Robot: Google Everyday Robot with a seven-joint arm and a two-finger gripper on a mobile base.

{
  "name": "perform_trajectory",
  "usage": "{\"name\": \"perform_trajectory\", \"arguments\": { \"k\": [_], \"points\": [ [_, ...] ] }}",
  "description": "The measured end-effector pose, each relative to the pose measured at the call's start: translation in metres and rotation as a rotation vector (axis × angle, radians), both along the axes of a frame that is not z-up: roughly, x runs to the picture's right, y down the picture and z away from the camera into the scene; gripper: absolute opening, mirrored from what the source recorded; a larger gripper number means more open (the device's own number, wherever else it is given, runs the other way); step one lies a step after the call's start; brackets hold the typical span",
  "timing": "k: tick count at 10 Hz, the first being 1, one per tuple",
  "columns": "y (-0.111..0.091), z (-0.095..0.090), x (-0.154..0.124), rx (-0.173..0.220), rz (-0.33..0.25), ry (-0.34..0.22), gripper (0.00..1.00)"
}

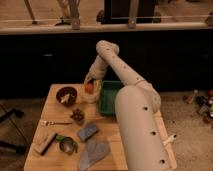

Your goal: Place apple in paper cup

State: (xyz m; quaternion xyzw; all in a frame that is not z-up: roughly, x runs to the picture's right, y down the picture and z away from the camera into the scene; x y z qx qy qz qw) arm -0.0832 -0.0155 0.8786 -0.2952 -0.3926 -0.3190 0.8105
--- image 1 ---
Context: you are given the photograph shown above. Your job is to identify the grey cloth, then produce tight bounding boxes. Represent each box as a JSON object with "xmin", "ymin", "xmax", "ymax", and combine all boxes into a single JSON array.
[{"xmin": 78, "ymin": 139, "xmax": 110, "ymax": 171}]

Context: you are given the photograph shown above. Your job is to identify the green plastic bin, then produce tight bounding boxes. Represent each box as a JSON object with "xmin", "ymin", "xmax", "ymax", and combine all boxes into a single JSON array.
[{"xmin": 98, "ymin": 80, "xmax": 123, "ymax": 116}]

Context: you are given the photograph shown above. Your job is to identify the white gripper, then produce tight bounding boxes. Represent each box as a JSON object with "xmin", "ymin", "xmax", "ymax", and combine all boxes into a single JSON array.
[{"xmin": 83, "ymin": 74, "xmax": 101, "ymax": 103}]

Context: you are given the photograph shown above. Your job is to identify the wooden brush black edge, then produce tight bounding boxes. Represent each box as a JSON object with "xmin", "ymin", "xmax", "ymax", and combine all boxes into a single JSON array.
[{"xmin": 34, "ymin": 132, "xmax": 56, "ymax": 156}]

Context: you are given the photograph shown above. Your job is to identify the dark red bowl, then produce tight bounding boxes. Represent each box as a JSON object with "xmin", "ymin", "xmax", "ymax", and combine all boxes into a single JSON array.
[{"xmin": 56, "ymin": 87, "xmax": 77, "ymax": 107}]

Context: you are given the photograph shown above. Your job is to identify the brown pine cone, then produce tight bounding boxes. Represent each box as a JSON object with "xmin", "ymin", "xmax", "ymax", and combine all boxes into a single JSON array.
[{"xmin": 71, "ymin": 109, "xmax": 84, "ymax": 125}]

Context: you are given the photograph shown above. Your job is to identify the metal cup green handle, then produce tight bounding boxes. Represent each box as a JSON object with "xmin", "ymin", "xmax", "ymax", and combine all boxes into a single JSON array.
[{"xmin": 56, "ymin": 135, "xmax": 78, "ymax": 154}]

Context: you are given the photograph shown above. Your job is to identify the black stand legs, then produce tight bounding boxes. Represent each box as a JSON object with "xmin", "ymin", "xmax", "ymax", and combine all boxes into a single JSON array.
[{"xmin": 0, "ymin": 108, "xmax": 28, "ymax": 155}]

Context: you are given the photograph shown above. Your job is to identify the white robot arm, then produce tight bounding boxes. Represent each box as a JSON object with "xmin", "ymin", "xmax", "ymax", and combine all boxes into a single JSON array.
[{"xmin": 84, "ymin": 40, "xmax": 172, "ymax": 171}]

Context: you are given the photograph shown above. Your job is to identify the white marker pen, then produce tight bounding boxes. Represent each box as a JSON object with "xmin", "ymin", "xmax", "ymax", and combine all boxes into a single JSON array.
[{"xmin": 163, "ymin": 134, "xmax": 177, "ymax": 146}]

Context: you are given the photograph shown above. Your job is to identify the clutter pile on floor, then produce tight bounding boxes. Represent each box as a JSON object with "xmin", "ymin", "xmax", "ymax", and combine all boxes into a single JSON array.
[{"xmin": 183, "ymin": 89, "xmax": 213, "ymax": 129}]

